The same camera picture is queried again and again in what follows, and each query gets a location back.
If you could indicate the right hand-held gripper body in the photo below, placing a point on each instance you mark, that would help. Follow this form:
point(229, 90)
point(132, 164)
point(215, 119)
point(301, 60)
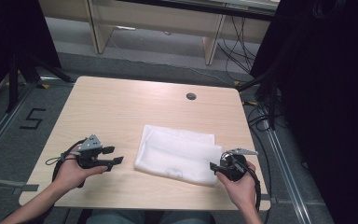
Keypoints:
point(233, 168)

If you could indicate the black curtain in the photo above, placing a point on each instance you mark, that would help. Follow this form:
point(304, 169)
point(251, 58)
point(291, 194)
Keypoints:
point(329, 109)
point(9, 31)

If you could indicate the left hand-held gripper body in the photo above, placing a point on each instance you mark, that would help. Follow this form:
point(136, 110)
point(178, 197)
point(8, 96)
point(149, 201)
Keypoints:
point(89, 148)

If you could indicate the black metal stand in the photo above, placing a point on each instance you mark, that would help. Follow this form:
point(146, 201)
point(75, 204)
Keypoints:
point(272, 102)
point(13, 84)

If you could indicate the white towel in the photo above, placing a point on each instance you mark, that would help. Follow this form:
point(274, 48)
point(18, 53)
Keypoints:
point(177, 154)

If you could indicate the person's legs in jeans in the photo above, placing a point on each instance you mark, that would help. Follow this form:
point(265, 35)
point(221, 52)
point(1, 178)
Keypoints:
point(115, 217)

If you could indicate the metal floor rail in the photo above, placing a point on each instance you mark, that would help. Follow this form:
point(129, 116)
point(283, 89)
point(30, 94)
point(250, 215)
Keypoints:
point(287, 174)
point(3, 124)

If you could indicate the light wooden desk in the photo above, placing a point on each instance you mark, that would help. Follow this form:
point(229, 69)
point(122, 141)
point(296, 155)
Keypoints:
point(155, 18)

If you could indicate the person's left hand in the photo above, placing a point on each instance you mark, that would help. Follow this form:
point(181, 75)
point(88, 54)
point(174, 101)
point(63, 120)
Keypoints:
point(71, 174)

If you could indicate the person's right hand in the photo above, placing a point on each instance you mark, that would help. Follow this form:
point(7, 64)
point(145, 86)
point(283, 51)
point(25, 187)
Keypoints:
point(242, 191)

